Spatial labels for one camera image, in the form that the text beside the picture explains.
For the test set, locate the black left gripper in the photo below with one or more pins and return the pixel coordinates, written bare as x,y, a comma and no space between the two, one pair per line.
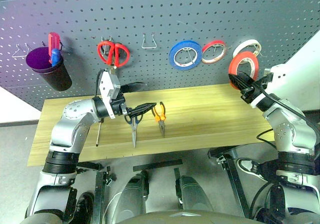
118,105

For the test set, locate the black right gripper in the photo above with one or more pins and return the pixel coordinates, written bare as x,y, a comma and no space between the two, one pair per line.
252,90

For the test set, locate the wide red tape roll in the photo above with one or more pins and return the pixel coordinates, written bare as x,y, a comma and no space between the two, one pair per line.
233,62

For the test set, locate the orange black pliers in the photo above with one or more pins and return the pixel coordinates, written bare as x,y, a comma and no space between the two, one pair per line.
157,118

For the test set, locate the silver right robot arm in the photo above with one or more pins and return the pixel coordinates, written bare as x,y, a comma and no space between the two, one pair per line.
287,134

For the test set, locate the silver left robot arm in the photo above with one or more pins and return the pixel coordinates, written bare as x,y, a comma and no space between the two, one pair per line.
72,124

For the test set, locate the white tape roll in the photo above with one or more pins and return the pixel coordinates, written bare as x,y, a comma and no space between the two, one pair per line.
243,44

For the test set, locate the thin red tape roll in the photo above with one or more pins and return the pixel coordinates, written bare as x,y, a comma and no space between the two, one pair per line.
212,43

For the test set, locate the blue tape roll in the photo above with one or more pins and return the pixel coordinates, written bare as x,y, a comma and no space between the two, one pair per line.
172,57

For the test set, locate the silver tape peg hook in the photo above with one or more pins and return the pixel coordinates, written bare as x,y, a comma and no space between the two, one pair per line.
191,57

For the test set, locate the grey perforated pegboard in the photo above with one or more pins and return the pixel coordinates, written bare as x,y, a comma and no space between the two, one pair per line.
150,9

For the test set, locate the silver double peg hook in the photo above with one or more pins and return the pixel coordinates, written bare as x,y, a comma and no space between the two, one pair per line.
109,38

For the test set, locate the long black floor strip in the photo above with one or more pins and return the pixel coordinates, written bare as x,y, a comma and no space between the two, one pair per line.
157,165

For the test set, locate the black plastic cup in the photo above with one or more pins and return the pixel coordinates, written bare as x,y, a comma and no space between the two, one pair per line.
60,79

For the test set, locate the short black floor strip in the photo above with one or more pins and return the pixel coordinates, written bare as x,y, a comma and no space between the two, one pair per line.
177,175

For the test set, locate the white black sneaker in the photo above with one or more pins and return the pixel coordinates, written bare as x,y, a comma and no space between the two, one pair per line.
246,167

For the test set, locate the blue marker pen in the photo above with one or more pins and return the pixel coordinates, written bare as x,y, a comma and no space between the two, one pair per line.
55,57

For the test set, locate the dark grey rounded shell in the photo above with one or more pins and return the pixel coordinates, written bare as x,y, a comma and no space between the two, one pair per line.
135,194
192,194

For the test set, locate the black shoe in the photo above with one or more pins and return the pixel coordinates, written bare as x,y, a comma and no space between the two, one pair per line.
85,206

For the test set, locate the grey curved robot chest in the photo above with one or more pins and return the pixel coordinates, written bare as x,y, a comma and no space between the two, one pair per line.
185,217

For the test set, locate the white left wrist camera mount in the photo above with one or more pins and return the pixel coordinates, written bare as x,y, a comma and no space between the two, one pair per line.
106,84

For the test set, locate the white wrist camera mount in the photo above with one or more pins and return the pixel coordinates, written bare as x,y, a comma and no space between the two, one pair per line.
106,84
280,79

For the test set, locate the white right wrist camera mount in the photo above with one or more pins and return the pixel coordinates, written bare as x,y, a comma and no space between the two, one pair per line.
280,79

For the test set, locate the black metal table frame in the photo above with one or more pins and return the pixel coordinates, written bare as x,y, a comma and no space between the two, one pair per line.
100,196
235,181

